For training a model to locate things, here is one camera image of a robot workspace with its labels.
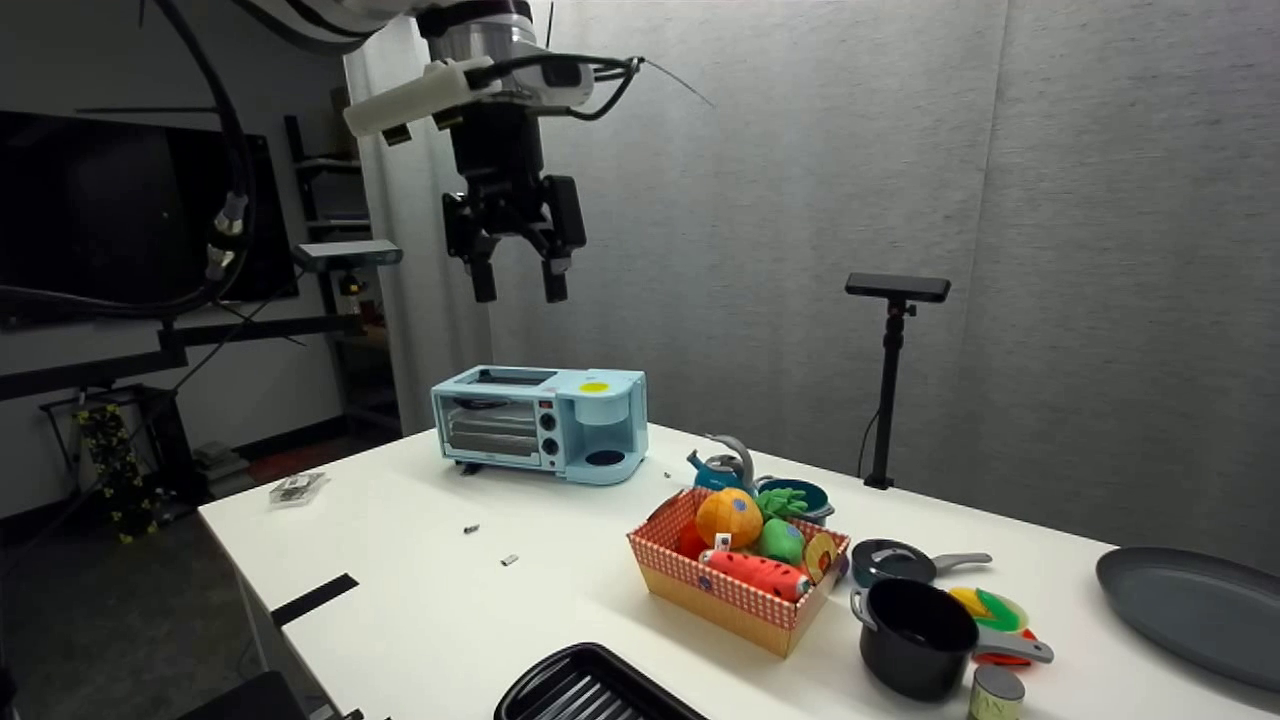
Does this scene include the small metal can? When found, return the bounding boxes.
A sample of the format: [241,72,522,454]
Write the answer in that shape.
[965,663,1029,720]

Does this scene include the tan donut toy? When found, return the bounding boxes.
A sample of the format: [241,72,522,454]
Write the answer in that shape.
[802,527,844,590]

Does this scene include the black monitor screen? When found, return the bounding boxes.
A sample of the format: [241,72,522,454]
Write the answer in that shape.
[0,109,301,320]

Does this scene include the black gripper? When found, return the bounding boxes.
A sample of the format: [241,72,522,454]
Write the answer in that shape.
[441,100,593,308]

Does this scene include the red watermelon slice toy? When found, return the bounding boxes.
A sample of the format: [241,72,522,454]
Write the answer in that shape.
[697,542,815,605]

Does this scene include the black baking tray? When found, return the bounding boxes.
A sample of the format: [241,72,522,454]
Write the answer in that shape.
[491,642,713,720]

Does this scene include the small dark pan grey handle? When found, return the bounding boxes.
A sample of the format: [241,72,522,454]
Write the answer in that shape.
[849,535,998,597]

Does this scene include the red checkered cardboard box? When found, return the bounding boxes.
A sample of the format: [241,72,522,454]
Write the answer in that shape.
[625,484,858,659]

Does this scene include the teal toy kettle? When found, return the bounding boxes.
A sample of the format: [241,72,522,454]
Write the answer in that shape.
[686,434,759,497]

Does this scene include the black camera on tripod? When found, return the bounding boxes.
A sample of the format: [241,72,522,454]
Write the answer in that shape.
[841,267,956,492]

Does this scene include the dark grey plate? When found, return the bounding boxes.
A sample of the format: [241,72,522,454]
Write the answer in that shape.
[1091,544,1280,698]

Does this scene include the black horizontal rail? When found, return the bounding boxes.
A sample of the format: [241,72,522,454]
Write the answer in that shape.
[0,311,365,403]

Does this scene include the potted green plant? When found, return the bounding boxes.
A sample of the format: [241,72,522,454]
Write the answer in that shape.
[74,397,182,544]

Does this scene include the dark shelf rack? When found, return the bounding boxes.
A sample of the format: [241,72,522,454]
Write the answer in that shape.
[280,111,407,434]

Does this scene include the black tape strip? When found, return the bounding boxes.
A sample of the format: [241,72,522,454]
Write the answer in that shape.
[270,574,365,633]

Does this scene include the black pot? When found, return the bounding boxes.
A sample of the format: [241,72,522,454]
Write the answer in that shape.
[853,575,984,706]

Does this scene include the green yellow red toy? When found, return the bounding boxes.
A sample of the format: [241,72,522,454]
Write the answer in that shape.
[948,586,1055,673]

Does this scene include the teal toy cup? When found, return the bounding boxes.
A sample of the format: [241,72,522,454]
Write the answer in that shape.
[754,478,841,527]

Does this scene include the orange pineapple toy green leaves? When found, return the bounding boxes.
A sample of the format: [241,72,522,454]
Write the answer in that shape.
[691,482,819,551]

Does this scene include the green round toy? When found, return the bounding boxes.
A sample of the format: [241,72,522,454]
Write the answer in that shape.
[758,516,812,567]

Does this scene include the light blue toy toaster oven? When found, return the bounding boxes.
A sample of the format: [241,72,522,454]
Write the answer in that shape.
[429,359,652,490]

